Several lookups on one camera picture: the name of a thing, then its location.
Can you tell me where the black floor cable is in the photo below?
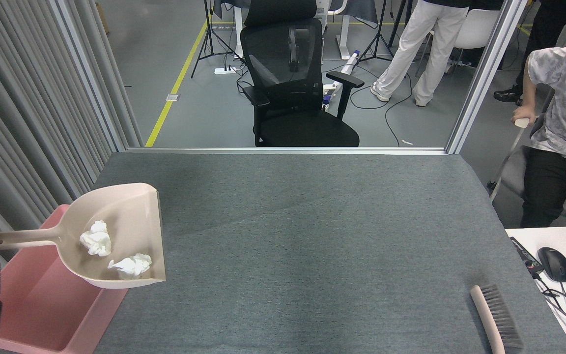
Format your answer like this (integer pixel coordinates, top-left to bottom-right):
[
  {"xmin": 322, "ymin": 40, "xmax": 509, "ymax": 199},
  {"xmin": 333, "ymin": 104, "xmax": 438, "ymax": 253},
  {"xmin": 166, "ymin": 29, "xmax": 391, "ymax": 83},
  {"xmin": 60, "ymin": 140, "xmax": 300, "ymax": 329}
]
[{"xmin": 349, "ymin": 74, "xmax": 414, "ymax": 147}]

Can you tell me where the black box with red button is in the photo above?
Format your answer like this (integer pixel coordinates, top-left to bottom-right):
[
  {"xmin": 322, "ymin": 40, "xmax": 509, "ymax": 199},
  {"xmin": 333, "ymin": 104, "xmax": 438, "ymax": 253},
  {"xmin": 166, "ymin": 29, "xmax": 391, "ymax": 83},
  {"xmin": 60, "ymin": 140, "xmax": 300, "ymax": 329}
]
[{"xmin": 509, "ymin": 237, "xmax": 545, "ymax": 275}]

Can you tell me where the black computer mouse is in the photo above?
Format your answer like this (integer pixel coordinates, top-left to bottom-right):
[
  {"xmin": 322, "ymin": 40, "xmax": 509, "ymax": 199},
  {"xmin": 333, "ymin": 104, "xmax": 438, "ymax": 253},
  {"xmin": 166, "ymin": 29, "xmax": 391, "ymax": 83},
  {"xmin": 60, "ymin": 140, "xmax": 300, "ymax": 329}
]
[{"xmin": 538, "ymin": 247, "xmax": 566, "ymax": 283}]

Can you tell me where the black mesh office chair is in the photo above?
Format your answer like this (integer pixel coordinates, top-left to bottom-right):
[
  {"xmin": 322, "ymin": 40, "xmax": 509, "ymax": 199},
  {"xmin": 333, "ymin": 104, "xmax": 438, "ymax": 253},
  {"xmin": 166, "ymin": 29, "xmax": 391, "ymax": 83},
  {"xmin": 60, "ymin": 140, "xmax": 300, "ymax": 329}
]
[{"xmin": 240, "ymin": 0, "xmax": 365, "ymax": 148}]

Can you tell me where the white plastic chair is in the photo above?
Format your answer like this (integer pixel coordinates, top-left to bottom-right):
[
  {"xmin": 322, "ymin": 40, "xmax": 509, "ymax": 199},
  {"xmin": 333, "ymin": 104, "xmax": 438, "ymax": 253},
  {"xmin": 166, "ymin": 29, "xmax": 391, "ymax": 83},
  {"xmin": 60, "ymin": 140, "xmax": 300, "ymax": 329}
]
[{"xmin": 453, "ymin": 10, "xmax": 502, "ymax": 64}]

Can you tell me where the silver aluminium post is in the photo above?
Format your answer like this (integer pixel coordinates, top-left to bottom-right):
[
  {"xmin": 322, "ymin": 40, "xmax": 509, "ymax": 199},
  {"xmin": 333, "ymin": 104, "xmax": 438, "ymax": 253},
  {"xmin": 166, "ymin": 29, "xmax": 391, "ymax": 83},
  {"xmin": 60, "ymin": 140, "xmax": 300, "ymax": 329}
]
[
  {"xmin": 50, "ymin": 0, "xmax": 127, "ymax": 152},
  {"xmin": 445, "ymin": 0, "xmax": 529, "ymax": 154}
]

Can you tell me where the beige hand brush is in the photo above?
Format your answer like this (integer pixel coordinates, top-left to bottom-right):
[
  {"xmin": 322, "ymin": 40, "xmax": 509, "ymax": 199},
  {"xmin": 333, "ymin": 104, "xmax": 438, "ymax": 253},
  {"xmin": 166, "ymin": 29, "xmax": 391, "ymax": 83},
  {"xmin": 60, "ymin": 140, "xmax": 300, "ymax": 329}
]
[{"xmin": 469, "ymin": 284, "xmax": 523, "ymax": 354}]

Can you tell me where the beige plastic dustpan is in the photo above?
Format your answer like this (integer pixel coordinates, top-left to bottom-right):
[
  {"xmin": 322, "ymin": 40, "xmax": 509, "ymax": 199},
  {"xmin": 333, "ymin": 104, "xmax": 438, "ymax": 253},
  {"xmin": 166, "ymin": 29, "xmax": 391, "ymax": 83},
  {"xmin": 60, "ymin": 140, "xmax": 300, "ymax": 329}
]
[{"xmin": 0, "ymin": 183, "xmax": 167, "ymax": 289}]

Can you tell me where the white desk with cloth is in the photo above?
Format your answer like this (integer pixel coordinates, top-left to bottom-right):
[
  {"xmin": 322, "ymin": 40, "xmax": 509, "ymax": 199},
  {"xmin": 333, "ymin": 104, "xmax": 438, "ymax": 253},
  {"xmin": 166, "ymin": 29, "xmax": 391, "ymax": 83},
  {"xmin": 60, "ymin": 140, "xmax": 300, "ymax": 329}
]
[{"xmin": 213, "ymin": 0, "xmax": 381, "ymax": 60}]

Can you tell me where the black desk cable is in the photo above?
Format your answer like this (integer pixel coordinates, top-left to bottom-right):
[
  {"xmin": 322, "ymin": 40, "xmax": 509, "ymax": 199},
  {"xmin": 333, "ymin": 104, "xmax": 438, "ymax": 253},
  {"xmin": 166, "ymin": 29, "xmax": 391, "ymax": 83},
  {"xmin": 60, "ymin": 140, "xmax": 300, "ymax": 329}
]
[{"xmin": 534, "ymin": 273, "xmax": 566, "ymax": 345}]

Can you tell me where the person's right hand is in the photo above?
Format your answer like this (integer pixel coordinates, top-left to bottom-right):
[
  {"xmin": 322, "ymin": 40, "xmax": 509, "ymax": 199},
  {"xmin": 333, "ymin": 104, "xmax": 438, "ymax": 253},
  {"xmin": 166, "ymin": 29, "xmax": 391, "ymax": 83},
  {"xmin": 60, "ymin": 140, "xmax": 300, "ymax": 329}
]
[{"xmin": 511, "ymin": 106, "xmax": 535, "ymax": 123}]

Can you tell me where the black tripod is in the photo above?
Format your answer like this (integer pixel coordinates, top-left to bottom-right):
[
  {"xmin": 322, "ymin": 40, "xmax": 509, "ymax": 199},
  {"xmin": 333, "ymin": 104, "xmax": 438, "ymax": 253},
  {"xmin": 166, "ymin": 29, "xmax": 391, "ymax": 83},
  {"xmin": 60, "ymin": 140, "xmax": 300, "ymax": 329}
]
[
  {"xmin": 359, "ymin": 0, "xmax": 414, "ymax": 62},
  {"xmin": 191, "ymin": 0, "xmax": 244, "ymax": 79}
]

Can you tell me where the white paper ball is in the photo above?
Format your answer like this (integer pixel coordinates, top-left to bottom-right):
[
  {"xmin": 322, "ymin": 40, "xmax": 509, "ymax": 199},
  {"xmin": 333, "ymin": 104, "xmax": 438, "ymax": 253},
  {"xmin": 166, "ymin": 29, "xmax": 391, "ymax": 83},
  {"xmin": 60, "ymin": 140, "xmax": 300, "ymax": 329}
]
[
  {"xmin": 79, "ymin": 220, "xmax": 112, "ymax": 257},
  {"xmin": 108, "ymin": 253, "xmax": 152, "ymax": 281}
]

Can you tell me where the grey armchair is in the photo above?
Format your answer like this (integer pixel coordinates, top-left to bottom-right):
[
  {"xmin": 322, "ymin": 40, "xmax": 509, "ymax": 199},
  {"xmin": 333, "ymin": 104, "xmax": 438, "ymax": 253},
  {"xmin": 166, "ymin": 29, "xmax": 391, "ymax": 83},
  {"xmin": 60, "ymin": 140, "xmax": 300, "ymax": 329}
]
[{"xmin": 487, "ymin": 88, "xmax": 566, "ymax": 227}]

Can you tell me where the white purple handheld vacuum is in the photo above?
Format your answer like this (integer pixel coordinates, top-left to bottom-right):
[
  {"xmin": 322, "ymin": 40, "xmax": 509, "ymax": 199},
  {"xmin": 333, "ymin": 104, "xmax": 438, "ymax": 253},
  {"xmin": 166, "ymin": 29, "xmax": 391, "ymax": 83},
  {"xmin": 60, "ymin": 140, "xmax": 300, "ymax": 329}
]
[{"xmin": 322, "ymin": 49, "xmax": 361, "ymax": 111}]

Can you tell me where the pink plastic bin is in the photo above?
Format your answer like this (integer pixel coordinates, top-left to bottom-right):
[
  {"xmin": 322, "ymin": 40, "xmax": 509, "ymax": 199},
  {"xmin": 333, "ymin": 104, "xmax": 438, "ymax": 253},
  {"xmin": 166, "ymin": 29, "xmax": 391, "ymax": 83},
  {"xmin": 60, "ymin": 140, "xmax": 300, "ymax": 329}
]
[{"xmin": 0, "ymin": 204, "xmax": 131, "ymax": 354}]

